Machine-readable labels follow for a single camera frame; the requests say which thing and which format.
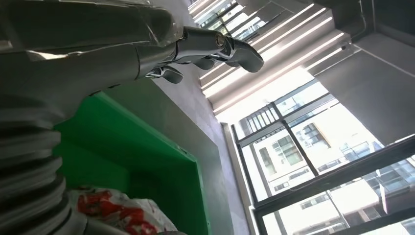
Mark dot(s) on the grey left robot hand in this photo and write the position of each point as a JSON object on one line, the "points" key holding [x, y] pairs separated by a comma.
{"points": [[81, 48]]}

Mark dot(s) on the grey plastic package red print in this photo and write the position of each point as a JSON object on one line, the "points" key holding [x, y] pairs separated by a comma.
{"points": [[107, 207]]}

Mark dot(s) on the green plastic basket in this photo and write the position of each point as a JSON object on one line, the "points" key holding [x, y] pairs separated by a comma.
{"points": [[146, 162]]}

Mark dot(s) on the long ceiling light strip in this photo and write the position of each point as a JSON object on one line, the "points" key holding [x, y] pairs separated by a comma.
{"points": [[291, 65], [298, 38], [291, 29]]}

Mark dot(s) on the building outside window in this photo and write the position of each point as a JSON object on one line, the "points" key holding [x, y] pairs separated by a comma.
{"points": [[324, 139]]}

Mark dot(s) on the black framed window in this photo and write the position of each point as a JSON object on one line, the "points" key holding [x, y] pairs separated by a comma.
{"points": [[324, 181]]}

